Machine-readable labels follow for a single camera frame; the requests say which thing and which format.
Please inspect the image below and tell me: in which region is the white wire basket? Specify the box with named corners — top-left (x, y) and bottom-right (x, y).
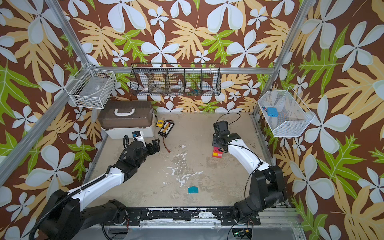
top-left (67, 68), bottom-right (117, 109)
top-left (258, 88), bottom-right (315, 138)

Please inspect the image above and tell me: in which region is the white wire basket right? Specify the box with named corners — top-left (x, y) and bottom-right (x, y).
top-left (258, 88), bottom-right (315, 138)

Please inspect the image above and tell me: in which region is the black wire basket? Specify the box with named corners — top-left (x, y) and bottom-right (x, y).
top-left (129, 63), bottom-right (222, 96)

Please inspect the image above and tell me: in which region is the small yellow connector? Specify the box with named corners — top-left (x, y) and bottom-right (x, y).
top-left (156, 120), bottom-right (164, 128)

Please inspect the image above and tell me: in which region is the black charger board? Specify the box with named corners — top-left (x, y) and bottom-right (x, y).
top-left (158, 120), bottom-right (175, 138)

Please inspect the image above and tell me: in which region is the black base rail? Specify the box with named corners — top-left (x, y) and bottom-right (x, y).
top-left (107, 206), bottom-right (261, 227)

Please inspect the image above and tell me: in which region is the teal arch block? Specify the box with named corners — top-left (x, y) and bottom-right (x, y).
top-left (188, 186), bottom-right (199, 194)

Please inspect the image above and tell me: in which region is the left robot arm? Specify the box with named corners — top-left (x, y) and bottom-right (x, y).
top-left (28, 131), bottom-right (160, 240)

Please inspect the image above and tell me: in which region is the white wire basket left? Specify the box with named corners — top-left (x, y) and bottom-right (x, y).
top-left (67, 68), bottom-right (117, 109)

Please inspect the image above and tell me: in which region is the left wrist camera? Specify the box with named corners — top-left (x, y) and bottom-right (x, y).
top-left (132, 131), bottom-right (146, 145)

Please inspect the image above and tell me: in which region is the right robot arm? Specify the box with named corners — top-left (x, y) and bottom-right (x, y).
top-left (213, 121), bottom-right (287, 223)

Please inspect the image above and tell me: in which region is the white box brown lid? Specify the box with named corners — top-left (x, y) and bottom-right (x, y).
top-left (98, 101), bottom-right (156, 139)

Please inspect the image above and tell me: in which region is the magenta wood block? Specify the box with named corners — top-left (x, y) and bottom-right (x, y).
top-left (213, 147), bottom-right (223, 155)

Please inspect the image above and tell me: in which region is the blue object in basket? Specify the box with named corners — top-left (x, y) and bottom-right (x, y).
top-left (267, 107), bottom-right (279, 118)

